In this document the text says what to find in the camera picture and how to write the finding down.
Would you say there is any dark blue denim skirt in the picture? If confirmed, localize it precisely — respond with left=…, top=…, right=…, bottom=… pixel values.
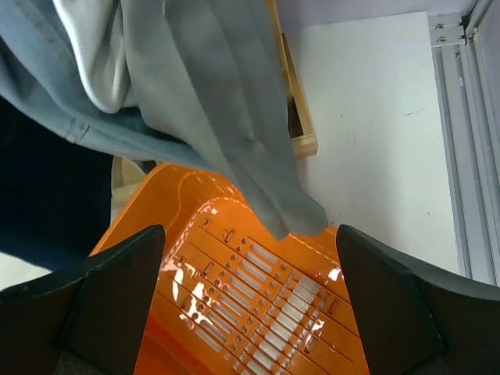
left=1, top=100, right=113, bottom=270

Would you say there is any wooden clothes rack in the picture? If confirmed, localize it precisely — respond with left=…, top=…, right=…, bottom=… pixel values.
left=111, top=0, right=319, bottom=220

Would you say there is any orange plastic basket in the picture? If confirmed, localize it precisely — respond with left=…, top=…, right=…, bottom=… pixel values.
left=95, top=164, right=369, bottom=374

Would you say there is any grey hanging garment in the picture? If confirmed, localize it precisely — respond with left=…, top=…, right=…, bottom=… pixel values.
left=121, top=0, right=327, bottom=241

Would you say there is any light blue denim garment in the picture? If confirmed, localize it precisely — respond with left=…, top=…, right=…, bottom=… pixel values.
left=1, top=1, right=211, bottom=170

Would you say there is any aluminium frame post right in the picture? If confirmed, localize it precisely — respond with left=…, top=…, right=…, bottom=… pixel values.
left=429, top=1, right=499, bottom=285

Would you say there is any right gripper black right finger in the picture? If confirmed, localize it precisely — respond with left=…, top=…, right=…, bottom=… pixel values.
left=336, top=225, right=499, bottom=374

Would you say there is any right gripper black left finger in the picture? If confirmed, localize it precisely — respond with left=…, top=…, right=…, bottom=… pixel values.
left=1, top=225, right=165, bottom=374

